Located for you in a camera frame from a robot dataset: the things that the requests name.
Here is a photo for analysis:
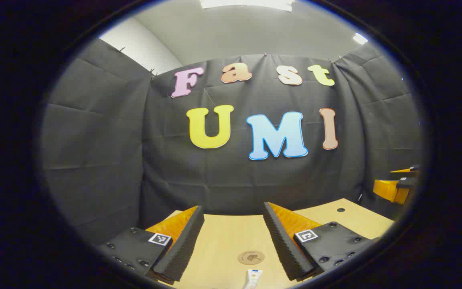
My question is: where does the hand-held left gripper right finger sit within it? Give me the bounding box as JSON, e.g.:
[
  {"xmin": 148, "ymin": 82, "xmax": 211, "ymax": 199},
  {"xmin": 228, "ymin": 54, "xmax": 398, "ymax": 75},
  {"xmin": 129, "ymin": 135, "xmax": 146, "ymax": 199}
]
[{"xmin": 263, "ymin": 201, "xmax": 380, "ymax": 281}]

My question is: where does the light wooden desktop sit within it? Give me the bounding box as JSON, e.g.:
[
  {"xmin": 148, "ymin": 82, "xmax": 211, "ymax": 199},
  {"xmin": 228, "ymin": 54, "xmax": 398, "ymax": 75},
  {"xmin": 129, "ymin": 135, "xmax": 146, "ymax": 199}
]
[{"xmin": 147, "ymin": 197, "xmax": 396, "ymax": 289}]

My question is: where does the black backdrop cloth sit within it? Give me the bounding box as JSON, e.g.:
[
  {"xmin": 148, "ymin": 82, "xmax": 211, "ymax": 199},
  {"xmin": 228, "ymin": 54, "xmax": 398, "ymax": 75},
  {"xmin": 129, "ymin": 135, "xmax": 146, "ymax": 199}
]
[{"xmin": 41, "ymin": 38, "xmax": 424, "ymax": 245}]

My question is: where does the round cork coaster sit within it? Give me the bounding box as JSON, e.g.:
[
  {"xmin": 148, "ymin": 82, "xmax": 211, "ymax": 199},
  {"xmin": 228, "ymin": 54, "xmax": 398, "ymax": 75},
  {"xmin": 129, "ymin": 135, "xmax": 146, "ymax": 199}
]
[{"xmin": 237, "ymin": 250, "xmax": 265, "ymax": 265}]

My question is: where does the long ceiling light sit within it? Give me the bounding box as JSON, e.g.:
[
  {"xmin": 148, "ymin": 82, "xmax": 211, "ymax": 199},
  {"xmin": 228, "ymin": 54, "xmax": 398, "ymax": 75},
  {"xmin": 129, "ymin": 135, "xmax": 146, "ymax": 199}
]
[{"xmin": 199, "ymin": 0, "xmax": 296, "ymax": 12}]

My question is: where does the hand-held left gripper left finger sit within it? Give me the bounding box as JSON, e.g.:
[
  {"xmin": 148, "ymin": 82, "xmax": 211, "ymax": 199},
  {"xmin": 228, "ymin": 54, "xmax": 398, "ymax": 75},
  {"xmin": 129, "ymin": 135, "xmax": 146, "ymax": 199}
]
[{"xmin": 97, "ymin": 206, "xmax": 205, "ymax": 285}]

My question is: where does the white toothpaste tube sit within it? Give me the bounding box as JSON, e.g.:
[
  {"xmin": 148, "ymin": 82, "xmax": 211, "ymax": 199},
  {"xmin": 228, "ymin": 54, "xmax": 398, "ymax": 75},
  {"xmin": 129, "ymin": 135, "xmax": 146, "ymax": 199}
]
[{"xmin": 242, "ymin": 269, "xmax": 263, "ymax": 289}]

